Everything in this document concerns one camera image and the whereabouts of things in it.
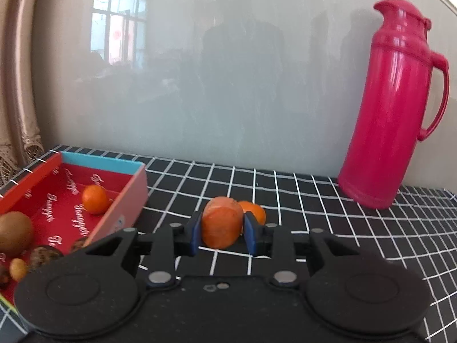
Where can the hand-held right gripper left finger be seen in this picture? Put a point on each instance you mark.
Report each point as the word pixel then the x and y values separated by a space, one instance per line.
pixel 195 232

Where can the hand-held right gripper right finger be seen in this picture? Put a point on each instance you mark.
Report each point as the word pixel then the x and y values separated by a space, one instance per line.
pixel 250 234

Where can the orange carrot piece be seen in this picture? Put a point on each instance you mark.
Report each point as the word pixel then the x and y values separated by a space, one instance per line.
pixel 221 223

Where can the orange tangerine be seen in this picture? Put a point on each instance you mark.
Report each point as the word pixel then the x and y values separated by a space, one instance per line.
pixel 256 212
pixel 95 199

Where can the red lined cardboard box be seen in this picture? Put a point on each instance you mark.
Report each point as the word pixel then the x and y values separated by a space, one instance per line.
pixel 53 200

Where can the brown kiwi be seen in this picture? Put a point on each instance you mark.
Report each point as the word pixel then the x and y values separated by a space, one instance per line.
pixel 14 234

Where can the black white checked tablecloth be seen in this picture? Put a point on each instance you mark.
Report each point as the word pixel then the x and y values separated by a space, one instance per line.
pixel 321 203

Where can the brown walnut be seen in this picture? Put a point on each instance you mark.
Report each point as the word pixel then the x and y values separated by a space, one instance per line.
pixel 43 257

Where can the small yellow kumquat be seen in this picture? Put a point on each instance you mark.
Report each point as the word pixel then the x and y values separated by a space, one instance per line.
pixel 18 269

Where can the pink thermos jug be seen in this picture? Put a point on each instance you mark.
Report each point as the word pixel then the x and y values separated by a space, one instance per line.
pixel 389 114

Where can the beige curtain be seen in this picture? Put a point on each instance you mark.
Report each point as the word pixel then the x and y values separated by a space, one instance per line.
pixel 14 78

